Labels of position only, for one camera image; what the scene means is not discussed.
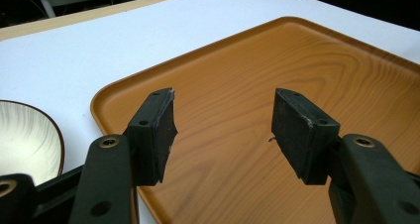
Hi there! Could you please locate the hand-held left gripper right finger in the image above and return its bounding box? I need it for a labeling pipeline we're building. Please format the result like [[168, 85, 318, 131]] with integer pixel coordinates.
[[270, 87, 420, 224]]

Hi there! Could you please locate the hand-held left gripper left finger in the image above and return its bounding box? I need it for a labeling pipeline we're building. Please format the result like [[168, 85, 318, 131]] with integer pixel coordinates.
[[68, 87, 178, 224]]

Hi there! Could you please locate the brown wood-grain tray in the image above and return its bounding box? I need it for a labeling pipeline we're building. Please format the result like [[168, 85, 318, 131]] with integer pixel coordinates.
[[90, 16, 420, 224]]

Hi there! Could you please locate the white ribbed bowl dark rim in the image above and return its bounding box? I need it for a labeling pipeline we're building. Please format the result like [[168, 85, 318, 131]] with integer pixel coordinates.
[[0, 99, 65, 186]]

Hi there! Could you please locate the white metal stand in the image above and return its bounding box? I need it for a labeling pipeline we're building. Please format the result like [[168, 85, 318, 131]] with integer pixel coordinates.
[[33, 0, 57, 19]]

